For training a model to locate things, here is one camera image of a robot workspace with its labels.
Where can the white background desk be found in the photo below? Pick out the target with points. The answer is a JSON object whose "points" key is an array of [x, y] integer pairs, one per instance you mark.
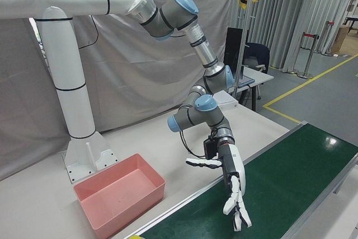
{"points": [[256, 78]]}

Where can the pink plastic basket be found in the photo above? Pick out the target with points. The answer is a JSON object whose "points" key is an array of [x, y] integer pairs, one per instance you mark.
{"points": [[120, 194]]}

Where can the orange juice bottle yellow cap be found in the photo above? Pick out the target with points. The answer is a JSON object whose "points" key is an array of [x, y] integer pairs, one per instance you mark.
{"points": [[138, 237]]}

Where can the dark blue office chair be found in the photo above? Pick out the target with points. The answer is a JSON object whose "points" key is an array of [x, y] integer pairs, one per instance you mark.
{"points": [[257, 57]]}

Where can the black background monitor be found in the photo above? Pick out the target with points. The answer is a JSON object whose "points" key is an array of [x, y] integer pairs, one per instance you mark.
{"points": [[233, 48]]}

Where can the silver stanchion post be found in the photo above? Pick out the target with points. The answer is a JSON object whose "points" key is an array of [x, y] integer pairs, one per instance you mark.
{"points": [[327, 39], [307, 54]]}

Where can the green belt conveyor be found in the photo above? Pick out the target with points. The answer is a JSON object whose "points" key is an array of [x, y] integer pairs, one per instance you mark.
{"points": [[265, 188]]}

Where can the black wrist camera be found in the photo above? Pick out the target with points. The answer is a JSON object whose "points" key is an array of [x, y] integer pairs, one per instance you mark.
{"points": [[210, 148]]}

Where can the grey fabric curtain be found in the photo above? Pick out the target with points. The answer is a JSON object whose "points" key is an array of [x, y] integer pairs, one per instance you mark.
{"points": [[126, 68]]}

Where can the flat white box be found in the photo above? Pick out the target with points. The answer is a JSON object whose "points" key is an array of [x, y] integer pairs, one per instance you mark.
{"points": [[225, 100]]}

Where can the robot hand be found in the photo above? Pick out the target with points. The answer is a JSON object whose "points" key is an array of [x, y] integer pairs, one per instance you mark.
{"points": [[233, 166]]}

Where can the UR5e robot arm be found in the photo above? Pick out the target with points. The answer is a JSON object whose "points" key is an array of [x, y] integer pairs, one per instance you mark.
{"points": [[195, 104]]}

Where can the white robot torso column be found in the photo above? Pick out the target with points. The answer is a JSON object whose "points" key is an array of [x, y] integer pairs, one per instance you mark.
{"points": [[75, 82]]}

